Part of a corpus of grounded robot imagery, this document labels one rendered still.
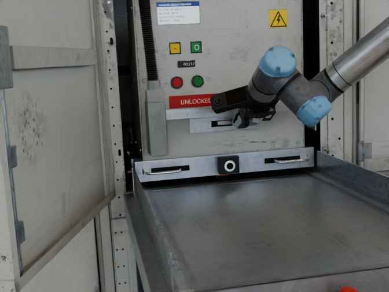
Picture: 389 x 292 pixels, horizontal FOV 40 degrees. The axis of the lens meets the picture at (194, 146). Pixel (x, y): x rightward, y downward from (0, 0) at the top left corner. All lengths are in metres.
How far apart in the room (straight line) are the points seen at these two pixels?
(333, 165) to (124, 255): 0.64
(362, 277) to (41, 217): 0.60
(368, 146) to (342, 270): 0.77
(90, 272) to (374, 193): 0.78
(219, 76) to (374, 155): 0.52
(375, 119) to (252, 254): 0.78
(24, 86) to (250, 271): 0.53
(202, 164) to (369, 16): 0.64
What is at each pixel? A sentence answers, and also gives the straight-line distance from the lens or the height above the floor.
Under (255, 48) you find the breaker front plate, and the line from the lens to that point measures 1.56.
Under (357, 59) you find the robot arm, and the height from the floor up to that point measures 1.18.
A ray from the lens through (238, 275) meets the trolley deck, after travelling 0.91.
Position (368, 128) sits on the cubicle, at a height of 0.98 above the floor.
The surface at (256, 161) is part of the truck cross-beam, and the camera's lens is 1.58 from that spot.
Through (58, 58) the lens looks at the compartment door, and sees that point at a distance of 1.15.
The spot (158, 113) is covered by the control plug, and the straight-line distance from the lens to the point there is 1.40.
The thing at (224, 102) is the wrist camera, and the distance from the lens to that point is 1.35.
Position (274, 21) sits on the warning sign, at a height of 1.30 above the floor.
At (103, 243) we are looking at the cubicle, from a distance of 1.53.
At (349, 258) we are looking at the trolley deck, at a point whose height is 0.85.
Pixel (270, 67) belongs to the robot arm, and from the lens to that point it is 1.19.
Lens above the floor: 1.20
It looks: 9 degrees down
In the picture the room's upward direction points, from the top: 3 degrees counter-clockwise
